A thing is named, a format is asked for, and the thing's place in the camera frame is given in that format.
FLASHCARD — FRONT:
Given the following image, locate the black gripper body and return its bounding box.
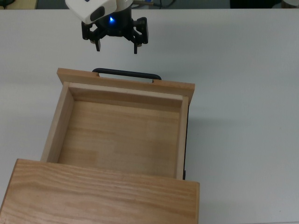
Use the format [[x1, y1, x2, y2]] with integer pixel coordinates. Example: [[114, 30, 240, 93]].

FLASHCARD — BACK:
[[97, 8, 134, 39]]

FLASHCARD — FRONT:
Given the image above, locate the wooden background desk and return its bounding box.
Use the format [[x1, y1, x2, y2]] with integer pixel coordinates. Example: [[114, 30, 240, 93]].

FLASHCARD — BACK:
[[0, 0, 38, 10]]

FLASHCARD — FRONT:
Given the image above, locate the thin dark background cable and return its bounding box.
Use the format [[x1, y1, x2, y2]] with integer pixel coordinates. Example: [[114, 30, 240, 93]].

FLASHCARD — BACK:
[[153, 0, 176, 7]]

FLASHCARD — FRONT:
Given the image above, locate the wooden cabinet box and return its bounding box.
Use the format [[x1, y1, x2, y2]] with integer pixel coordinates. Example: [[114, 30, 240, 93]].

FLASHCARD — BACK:
[[0, 158, 200, 224]]

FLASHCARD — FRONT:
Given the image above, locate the black drawer handle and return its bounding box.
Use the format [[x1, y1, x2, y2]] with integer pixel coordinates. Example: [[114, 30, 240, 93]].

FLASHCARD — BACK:
[[92, 68, 162, 81]]

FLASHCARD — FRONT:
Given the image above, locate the light wooden drawer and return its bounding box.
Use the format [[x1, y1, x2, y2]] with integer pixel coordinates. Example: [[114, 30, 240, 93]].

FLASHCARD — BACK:
[[40, 67, 196, 181]]

